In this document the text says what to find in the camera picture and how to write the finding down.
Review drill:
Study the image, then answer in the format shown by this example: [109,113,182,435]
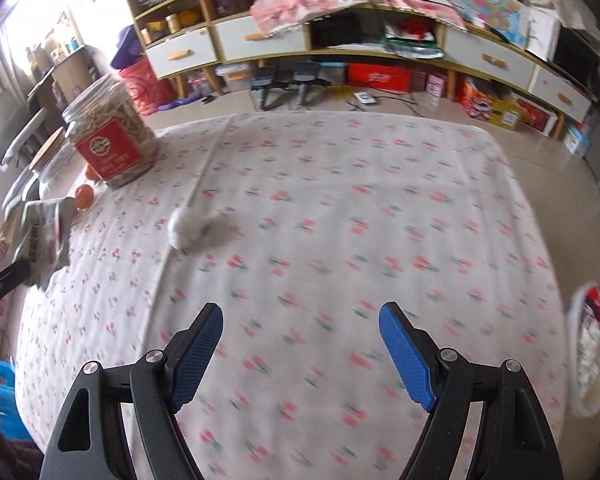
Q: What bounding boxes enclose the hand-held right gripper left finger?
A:
[39,302,225,480]

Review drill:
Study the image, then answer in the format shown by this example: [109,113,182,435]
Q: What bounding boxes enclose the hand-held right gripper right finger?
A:
[378,301,566,480]

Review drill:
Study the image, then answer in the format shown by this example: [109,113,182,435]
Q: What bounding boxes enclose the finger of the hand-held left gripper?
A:
[0,258,34,319]

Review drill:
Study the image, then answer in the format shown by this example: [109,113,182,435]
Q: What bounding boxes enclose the grey wrapper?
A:
[4,197,77,292]

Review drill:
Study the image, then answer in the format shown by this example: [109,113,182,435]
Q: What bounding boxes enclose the white tissue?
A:
[167,204,222,250]

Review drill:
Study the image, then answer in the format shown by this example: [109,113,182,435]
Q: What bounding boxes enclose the white patterned plastic bin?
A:
[562,282,600,419]

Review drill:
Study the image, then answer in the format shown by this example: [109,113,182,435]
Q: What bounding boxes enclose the glass jar wooden lid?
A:
[27,127,74,197]

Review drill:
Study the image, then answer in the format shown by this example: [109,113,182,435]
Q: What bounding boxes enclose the floral tablecloth table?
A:
[14,110,569,480]

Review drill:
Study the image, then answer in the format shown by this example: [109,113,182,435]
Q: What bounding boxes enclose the grey chair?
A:
[0,89,47,167]

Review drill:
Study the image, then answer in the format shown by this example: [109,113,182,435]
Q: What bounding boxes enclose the plastic jar red label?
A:
[61,73,159,190]

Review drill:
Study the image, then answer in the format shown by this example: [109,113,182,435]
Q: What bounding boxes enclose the red bag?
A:
[117,57,177,117]

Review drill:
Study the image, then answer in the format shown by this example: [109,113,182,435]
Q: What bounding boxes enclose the yellow cardboard box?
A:
[459,77,524,132]

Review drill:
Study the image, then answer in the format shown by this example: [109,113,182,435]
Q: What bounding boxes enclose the purple cloth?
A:
[109,25,149,69]

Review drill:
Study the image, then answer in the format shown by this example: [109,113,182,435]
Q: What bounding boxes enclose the pink patterned box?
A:
[424,72,449,97]

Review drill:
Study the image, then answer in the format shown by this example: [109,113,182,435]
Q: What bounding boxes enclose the white box red picture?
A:
[511,91,559,137]

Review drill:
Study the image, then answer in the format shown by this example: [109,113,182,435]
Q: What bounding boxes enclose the blue white small carton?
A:
[564,121,594,157]

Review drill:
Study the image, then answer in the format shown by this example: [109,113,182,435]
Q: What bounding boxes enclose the red flat box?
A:
[346,62,413,94]

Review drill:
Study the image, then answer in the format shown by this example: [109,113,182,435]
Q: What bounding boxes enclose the wooden open shelf unit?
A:
[124,0,222,97]

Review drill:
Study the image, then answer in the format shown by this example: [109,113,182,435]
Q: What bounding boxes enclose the green silver bag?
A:
[381,34,447,62]

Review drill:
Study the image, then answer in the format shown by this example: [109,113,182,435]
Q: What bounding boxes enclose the white wooden low cabinet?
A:
[209,2,600,137]

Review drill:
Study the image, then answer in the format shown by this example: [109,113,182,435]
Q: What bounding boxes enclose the black electronics box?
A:
[310,12,382,52]

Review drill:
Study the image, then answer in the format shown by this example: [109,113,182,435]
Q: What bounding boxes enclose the black microwave oven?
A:
[550,25,600,107]

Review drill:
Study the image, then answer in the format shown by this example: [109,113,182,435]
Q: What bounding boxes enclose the colourful map print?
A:
[445,0,532,44]

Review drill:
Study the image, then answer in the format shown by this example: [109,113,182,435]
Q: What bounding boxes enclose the pink lace-trimmed cloth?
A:
[250,0,467,37]

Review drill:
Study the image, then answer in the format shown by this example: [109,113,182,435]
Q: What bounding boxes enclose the black floor cable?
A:
[347,91,419,112]

